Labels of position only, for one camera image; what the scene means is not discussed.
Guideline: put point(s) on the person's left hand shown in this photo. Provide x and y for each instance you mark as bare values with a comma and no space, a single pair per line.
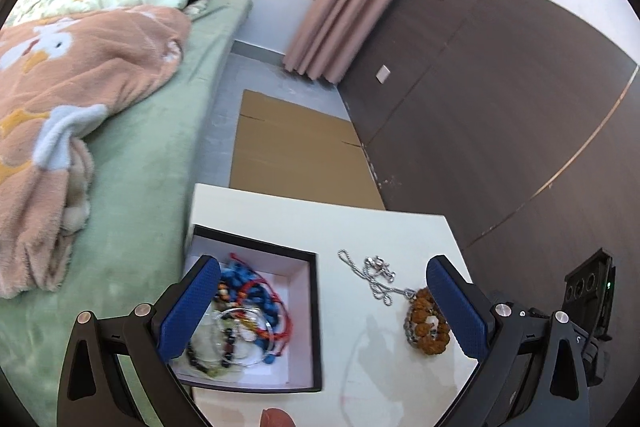
277,419

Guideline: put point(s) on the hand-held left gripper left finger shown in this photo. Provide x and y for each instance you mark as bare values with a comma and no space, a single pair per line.
192,307

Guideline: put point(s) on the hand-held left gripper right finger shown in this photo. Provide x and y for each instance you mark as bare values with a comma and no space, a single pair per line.
457,307

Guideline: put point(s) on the peach printed blanket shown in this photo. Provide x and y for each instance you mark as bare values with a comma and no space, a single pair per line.
100,72

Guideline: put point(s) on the green bed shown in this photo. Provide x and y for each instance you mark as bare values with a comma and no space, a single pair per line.
150,147

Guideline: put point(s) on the flat cardboard sheet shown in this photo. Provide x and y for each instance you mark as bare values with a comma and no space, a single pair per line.
295,152

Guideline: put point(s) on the white wall socket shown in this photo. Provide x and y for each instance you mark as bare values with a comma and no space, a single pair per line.
383,74

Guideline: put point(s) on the black jewelry box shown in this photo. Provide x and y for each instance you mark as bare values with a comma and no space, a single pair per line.
295,357

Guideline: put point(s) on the silver bangle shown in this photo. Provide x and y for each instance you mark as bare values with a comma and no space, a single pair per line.
250,361

